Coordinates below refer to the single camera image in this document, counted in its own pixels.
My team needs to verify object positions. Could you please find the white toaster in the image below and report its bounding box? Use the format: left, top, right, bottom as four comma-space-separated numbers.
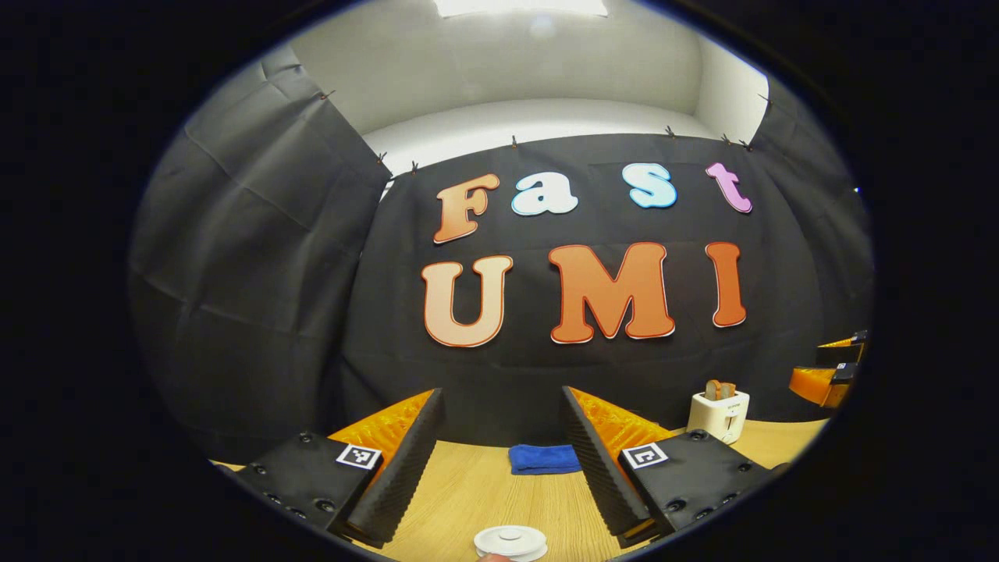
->
687, 390, 751, 445

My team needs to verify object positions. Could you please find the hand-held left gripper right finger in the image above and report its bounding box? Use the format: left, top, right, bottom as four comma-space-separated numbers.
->
560, 386, 789, 549

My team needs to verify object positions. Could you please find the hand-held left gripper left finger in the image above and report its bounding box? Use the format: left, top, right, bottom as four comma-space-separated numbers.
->
234, 388, 446, 549

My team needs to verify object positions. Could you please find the ceiling light panel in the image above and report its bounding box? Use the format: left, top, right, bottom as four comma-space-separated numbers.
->
436, 0, 608, 18

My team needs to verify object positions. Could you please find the white teacup lid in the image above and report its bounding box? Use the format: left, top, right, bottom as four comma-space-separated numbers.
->
474, 525, 549, 562

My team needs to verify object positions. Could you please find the blue towel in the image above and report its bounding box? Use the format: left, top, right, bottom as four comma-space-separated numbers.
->
509, 444, 582, 475

